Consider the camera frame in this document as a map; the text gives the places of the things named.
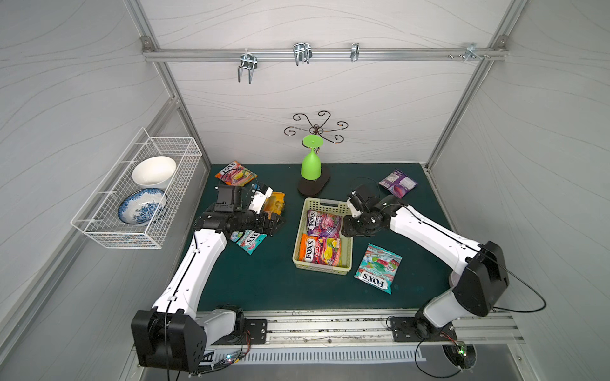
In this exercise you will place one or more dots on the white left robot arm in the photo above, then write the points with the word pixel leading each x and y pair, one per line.
pixel 170 335

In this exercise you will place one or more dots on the green plastic wine glass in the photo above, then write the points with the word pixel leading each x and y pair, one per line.
pixel 311 167

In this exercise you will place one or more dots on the yellow Cocoaland gummy bag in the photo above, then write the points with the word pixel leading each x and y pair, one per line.
pixel 275 204

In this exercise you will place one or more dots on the dark oval stand base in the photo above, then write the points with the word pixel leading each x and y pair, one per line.
pixel 312 188

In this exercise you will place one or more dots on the teal Fox's mint bag right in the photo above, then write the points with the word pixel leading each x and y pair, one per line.
pixel 378 268

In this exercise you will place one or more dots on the aluminium crossbar rail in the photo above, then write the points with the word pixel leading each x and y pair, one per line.
pixel 319 55

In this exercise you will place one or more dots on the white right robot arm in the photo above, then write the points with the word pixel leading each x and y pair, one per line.
pixel 479 268

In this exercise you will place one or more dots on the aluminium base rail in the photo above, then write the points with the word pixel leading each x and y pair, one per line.
pixel 337 328

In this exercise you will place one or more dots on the metal double hook left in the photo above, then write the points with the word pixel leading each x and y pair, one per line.
pixel 248 63

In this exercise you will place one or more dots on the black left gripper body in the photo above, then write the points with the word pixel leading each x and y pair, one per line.
pixel 266 222

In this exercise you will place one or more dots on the white bowl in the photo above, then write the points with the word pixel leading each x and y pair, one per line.
pixel 155 172

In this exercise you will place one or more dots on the metal single hook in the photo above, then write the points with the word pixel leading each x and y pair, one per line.
pixel 354 52

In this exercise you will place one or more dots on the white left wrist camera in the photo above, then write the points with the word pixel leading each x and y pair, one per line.
pixel 258 197

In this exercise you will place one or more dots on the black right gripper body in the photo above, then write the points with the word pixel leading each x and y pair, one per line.
pixel 356 226

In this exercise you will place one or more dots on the metal double hook middle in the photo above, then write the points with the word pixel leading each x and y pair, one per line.
pixel 302 53

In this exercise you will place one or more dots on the white wire wall basket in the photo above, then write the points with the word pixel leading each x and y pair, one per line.
pixel 98 217

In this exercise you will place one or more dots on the metal double hook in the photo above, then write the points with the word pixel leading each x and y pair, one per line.
pixel 302 53
pixel 248 63

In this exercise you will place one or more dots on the Fox's Fruits bag far corner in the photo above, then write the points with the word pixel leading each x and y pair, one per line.
pixel 235 174

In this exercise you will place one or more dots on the purple Fox's Berries bag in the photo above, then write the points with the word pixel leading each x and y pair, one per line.
pixel 320 224

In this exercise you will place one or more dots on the pale green plastic basket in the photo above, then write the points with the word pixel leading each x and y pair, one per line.
pixel 330 207

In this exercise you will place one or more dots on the teal Fox's Mint Blossom bag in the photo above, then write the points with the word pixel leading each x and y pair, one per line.
pixel 247 240

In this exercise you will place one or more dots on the blue patterned plate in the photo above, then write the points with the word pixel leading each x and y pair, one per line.
pixel 142 207

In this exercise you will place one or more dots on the white perforated cable duct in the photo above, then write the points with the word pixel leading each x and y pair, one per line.
pixel 338 355

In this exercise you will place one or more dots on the purple candy bag far right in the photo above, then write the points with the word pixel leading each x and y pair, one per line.
pixel 398 183

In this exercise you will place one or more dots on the metal hook right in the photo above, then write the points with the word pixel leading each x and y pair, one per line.
pixel 470 54

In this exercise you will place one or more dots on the orange Fox's Fruits bag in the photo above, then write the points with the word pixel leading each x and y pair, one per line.
pixel 320 250

